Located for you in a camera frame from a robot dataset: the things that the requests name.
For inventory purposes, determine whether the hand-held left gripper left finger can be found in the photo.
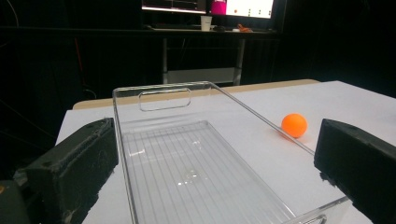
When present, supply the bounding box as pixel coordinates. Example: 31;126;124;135
13;117;120;224

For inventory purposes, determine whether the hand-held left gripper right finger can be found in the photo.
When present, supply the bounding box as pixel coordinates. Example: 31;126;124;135
313;118;396;224

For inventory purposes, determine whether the orange ball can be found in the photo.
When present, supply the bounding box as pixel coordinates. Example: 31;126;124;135
280;112;309;139

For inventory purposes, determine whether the clear plastic container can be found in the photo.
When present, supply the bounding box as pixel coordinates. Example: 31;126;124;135
111;80;351;224

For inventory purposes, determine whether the white metal rack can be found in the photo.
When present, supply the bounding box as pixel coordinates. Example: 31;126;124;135
0;25;282;87

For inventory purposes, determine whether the small orange object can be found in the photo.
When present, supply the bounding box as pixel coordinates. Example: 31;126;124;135
236;23;253;34

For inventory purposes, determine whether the computer monitor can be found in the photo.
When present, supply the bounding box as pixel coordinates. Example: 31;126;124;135
141;0;208;15
225;0;288;33

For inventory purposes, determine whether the white paper cup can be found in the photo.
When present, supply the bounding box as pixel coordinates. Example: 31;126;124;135
200;15;213;32

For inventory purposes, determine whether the pink object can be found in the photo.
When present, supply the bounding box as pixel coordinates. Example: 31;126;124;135
210;0;228;16

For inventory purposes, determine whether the red cable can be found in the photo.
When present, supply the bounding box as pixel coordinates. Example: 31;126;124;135
74;37;87;86

